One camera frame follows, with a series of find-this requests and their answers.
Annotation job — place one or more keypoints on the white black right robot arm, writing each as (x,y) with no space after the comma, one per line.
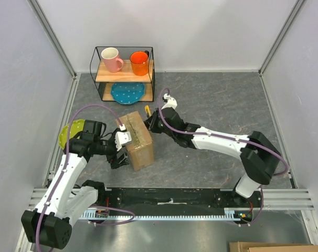
(258,155)

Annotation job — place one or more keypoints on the blue dotted plate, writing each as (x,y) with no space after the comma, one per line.
(127,93)

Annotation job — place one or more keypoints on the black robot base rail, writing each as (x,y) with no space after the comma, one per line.
(175,201)

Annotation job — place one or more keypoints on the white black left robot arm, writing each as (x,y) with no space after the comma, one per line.
(50,223)

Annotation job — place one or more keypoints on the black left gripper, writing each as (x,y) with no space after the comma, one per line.
(115,162)

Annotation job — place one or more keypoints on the pink ceramic mug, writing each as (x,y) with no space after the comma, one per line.
(112,60)

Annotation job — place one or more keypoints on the orange ceramic mug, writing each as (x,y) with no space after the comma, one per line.
(140,62)

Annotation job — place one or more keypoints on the green dotted plate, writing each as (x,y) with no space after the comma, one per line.
(76,127)

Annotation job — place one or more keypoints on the brown cardboard express box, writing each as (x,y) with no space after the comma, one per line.
(140,150)

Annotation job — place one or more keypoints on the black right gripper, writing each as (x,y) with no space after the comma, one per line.
(151,122)

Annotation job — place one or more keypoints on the yellow utility knife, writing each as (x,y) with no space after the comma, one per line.
(147,111)

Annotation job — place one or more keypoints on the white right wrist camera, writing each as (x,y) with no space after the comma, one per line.
(169,102)

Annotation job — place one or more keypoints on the black wire wooden shelf rack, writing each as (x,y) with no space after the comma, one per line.
(103,79)

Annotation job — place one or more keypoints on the cardboard sheet in corner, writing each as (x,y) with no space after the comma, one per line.
(271,247)

